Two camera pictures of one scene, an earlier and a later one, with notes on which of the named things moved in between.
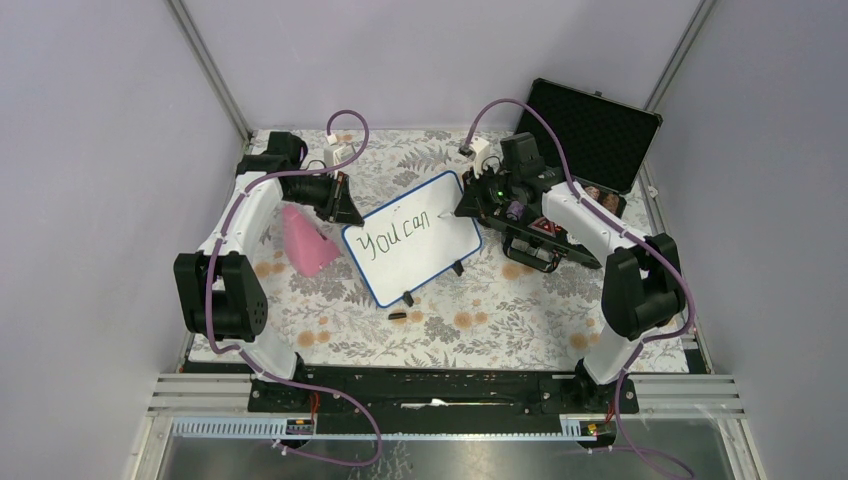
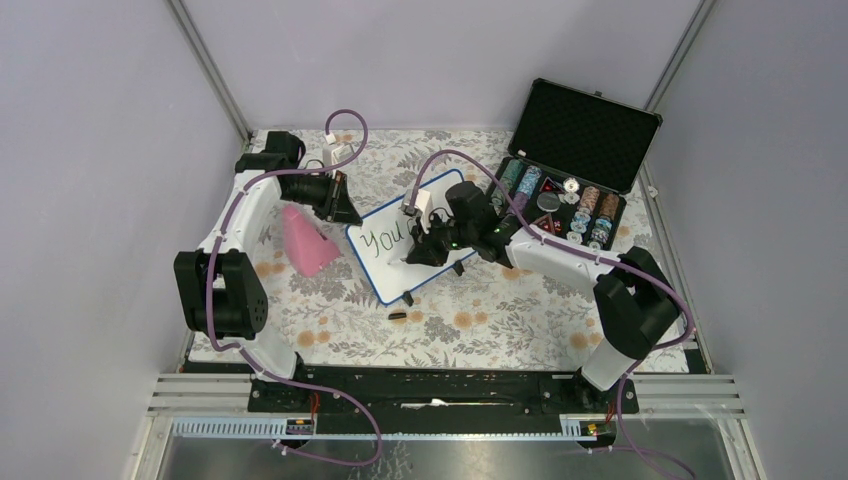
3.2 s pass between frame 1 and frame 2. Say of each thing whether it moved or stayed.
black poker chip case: stayed
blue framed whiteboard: stayed
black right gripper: moved
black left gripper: stayed
